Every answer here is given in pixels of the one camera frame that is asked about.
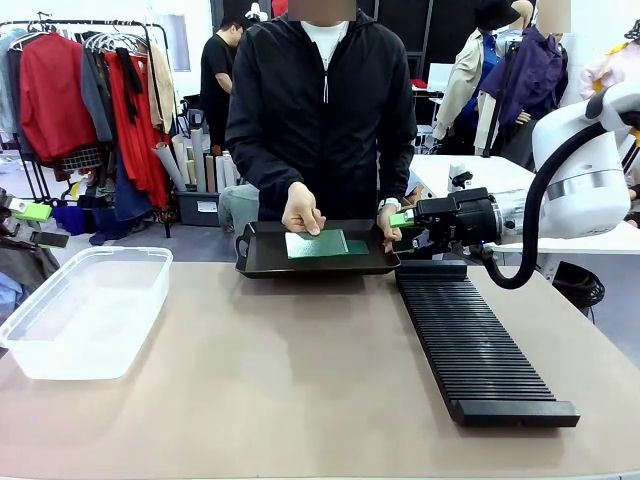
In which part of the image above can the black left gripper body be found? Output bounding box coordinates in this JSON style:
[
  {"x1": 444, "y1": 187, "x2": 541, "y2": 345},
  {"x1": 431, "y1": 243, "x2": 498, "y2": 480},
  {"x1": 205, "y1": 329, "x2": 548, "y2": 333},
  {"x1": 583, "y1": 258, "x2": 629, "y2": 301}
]
[{"x1": 0, "y1": 188, "x2": 34, "y2": 249}]

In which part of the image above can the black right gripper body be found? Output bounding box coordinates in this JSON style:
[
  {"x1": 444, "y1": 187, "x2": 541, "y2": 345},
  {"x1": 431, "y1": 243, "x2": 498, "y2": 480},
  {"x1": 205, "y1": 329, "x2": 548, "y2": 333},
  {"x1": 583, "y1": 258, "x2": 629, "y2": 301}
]
[{"x1": 416, "y1": 187, "x2": 503, "y2": 251}]

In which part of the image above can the black plastic tray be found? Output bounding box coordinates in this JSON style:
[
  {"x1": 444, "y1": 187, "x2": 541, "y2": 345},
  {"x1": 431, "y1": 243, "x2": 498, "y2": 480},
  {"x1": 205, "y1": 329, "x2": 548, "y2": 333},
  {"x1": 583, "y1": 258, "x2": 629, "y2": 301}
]
[{"x1": 234, "y1": 218, "x2": 403, "y2": 280}]

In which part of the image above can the person's right forearm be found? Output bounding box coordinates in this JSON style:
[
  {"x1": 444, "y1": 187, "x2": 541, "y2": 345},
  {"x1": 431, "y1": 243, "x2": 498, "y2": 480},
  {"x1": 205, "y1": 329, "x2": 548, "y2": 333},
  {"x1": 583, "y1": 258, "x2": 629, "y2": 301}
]
[{"x1": 225, "y1": 119, "x2": 311, "y2": 201}]

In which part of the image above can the person's left forearm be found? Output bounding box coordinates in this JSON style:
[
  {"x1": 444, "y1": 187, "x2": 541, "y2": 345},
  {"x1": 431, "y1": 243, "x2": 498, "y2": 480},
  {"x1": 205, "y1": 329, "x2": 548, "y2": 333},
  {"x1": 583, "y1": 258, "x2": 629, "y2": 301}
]
[{"x1": 373, "y1": 124, "x2": 419, "y2": 204}]

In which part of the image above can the person's left hand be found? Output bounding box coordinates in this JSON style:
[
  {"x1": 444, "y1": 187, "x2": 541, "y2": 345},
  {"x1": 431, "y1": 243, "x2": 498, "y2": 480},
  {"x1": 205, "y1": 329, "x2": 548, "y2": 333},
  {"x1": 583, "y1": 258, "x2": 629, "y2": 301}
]
[{"x1": 377, "y1": 208, "x2": 407, "y2": 254}]

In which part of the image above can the person's right hand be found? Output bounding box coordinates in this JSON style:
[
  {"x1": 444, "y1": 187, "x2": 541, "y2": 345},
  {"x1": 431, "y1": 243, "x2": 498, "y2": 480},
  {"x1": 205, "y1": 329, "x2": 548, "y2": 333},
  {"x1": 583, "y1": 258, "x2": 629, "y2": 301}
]
[{"x1": 281, "y1": 181, "x2": 327, "y2": 237}]

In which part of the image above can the white background table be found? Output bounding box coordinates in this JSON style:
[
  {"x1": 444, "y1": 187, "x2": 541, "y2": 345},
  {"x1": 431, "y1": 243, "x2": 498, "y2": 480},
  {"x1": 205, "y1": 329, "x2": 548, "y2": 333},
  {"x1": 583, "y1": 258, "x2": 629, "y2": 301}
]
[{"x1": 407, "y1": 154, "x2": 640, "y2": 257}]

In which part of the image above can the black white plaid skirt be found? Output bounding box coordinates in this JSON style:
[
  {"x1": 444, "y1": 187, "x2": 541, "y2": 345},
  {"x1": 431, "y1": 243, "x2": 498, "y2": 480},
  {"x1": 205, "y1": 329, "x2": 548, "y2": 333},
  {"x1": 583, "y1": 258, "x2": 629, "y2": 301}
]
[{"x1": 59, "y1": 144, "x2": 107, "y2": 174}]

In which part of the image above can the blue denim fabric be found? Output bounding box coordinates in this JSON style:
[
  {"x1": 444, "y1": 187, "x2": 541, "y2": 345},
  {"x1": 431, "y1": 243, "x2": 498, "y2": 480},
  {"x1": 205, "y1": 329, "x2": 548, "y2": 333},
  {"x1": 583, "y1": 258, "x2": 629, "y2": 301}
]
[{"x1": 52, "y1": 149, "x2": 154, "y2": 236}]

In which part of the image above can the clear plastic box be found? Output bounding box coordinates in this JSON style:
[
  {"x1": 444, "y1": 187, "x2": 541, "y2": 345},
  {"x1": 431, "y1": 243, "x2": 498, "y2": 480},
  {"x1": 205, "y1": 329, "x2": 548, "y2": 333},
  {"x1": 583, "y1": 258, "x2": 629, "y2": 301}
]
[{"x1": 0, "y1": 246, "x2": 174, "y2": 381}]

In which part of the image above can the red jacket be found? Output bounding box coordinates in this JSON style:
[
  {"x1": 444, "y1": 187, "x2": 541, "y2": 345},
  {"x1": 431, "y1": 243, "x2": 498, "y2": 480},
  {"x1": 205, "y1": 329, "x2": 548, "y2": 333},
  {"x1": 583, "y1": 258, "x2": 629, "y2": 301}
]
[{"x1": 19, "y1": 32, "x2": 99, "y2": 164}]

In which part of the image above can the black slotted PCB rack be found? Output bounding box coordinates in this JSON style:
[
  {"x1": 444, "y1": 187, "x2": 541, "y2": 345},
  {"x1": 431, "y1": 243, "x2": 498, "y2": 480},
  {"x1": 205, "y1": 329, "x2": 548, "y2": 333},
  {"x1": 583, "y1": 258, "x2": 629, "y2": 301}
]
[{"x1": 394, "y1": 259, "x2": 582, "y2": 429}]

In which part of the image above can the red dress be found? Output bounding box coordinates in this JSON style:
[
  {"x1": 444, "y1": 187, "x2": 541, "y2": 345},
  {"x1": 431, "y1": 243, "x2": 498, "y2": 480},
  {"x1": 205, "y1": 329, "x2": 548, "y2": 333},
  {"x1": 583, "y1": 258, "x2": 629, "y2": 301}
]
[{"x1": 104, "y1": 49, "x2": 169, "y2": 209}]

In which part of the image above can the black zip jacket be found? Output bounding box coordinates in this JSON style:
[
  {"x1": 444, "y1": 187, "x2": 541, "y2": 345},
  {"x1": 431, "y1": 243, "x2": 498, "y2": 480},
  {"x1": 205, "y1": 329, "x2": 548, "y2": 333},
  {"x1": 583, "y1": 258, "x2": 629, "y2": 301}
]
[{"x1": 224, "y1": 9, "x2": 419, "y2": 241}]

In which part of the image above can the pale blue hanging garment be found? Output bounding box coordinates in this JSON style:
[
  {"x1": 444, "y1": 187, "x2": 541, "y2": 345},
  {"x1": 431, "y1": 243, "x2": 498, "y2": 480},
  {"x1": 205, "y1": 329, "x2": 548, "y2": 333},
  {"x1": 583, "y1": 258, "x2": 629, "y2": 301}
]
[{"x1": 0, "y1": 27, "x2": 26, "y2": 146}]

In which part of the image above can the mannequin with beige coat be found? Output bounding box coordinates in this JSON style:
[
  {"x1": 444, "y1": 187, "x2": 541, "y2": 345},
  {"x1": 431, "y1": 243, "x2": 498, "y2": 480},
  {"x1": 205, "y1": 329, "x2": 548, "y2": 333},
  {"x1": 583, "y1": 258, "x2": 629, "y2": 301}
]
[{"x1": 432, "y1": 0, "x2": 532, "y2": 157}]

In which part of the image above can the grey hanging garment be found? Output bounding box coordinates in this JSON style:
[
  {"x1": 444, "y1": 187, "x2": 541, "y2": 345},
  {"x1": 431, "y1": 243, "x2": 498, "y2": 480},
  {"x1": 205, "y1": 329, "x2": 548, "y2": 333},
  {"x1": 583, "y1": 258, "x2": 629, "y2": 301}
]
[{"x1": 79, "y1": 47, "x2": 115, "y2": 144}]

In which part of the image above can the white paper roll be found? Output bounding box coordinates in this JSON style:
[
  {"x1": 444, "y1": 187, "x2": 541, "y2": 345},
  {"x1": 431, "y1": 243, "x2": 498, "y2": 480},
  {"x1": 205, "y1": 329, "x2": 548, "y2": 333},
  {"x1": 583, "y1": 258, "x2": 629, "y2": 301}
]
[
  {"x1": 215, "y1": 151, "x2": 237, "y2": 191},
  {"x1": 151, "y1": 141, "x2": 187, "y2": 192},
  {"x1": 189, "y1": 128, "x2": 207, "y2": 194}
]

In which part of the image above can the white board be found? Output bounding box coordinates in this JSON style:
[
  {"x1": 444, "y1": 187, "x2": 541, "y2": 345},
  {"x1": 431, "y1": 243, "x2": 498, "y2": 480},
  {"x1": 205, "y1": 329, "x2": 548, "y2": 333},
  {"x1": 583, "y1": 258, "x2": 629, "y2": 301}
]
[{"x1": 427, "y1": 62, "x2": 470, "y2": 95}]

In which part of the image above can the mannequin with purple jacket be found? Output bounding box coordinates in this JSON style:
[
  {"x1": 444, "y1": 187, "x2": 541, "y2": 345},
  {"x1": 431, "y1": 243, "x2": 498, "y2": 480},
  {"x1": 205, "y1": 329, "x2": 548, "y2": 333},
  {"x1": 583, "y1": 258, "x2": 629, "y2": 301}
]
[{"x1": 479, "y1": 0, "x2": 572, "y2": 151}]

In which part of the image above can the grey storage bin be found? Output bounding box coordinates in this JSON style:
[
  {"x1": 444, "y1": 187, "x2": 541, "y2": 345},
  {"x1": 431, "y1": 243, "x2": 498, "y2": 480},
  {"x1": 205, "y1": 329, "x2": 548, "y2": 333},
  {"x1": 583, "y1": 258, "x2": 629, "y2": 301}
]
[{"x1": 174, "y1": 188, "x2": 224, "y2": 227}]

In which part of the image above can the black scarf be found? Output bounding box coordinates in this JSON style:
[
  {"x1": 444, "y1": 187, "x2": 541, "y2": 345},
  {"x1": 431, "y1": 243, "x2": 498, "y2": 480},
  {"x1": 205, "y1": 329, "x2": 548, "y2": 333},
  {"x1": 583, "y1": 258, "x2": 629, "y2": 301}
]
[{"x1": 115, "y1": 47, "x2": 145, "y2": 126}]

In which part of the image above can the grey fabric bundle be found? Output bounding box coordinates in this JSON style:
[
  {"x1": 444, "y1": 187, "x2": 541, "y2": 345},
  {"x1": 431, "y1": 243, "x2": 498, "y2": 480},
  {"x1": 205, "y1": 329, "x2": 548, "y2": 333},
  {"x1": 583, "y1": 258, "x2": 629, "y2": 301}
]
[{"x1": 218, "y1": 183, "x2": 261, "y2": 235}]

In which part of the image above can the beige hanging garment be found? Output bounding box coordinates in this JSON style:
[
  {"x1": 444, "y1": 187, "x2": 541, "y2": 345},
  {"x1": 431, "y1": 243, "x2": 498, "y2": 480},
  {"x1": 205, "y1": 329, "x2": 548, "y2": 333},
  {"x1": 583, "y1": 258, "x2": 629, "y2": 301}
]
[{"x1": 147, "y1": 42, "x2": 177, "y2": 134}]

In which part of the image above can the pink garment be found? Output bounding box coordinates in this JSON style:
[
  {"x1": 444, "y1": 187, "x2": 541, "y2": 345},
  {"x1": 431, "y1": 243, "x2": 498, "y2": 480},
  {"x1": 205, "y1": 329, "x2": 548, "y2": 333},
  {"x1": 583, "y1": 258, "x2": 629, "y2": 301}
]
[{"x1": 578, "y1": 42, "x2": 632, "y2": 101}]

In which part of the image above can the white t-shirt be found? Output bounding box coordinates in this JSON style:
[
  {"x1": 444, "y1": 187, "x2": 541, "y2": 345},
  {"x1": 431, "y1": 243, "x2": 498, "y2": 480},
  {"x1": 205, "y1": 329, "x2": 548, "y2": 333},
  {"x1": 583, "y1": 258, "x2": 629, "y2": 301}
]
[{"x1": 299, "y1": 19, "x2": 350, "y2": 71}]

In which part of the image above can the black hat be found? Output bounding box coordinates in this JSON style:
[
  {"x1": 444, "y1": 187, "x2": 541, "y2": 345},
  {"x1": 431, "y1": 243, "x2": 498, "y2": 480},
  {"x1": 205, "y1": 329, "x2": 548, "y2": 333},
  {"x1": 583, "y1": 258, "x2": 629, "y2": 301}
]
[{"x1": 473, "y1": 0, "x2": 524, "y2": 34}]

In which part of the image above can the black metal clothes rack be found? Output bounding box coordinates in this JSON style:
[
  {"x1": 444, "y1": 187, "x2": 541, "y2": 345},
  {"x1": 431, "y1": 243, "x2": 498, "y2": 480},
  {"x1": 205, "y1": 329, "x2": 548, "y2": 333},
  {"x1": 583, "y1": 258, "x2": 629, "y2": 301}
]
[{"x1": 0, "y1": 19, "x2": 174, "y2": 239}]

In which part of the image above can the bystander in black clothes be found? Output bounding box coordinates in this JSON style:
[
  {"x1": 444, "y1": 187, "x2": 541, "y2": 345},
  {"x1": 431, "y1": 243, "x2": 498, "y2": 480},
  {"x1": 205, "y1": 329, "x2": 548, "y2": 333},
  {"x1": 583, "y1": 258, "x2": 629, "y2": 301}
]
[{"x1": 199, "y1": 16, "x2": 247, "y2": 151}]

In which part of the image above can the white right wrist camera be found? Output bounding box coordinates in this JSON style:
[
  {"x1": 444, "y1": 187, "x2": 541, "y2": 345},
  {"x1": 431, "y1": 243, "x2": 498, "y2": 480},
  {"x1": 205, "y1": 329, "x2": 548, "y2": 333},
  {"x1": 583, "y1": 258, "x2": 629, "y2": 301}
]
[{"x1": 447, "y1": 163, "x2": 474, "y2": 194}]

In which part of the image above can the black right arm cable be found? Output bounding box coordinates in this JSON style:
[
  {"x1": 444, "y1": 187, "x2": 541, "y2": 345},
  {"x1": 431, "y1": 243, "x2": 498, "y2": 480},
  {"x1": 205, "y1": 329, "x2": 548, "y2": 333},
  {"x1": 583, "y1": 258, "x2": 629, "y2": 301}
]
[{"x1": 477, "y1": 127, "x2": 559, "y2": 290}]

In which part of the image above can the black cable bundle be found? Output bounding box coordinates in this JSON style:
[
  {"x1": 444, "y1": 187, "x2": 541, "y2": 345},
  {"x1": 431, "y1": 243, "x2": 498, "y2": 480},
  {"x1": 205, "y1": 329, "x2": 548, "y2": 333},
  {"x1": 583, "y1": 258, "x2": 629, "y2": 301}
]
[{"x1": 552, "y1": 261, "x2": 606, "y2": 307}]

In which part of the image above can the grey wall poster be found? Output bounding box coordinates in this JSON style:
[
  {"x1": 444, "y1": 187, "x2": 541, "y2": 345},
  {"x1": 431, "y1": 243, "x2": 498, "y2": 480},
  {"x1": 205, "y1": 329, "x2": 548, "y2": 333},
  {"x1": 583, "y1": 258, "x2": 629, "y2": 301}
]
[{"x1": 164, "y1": 13, "x2": 192, "y2": 73}]

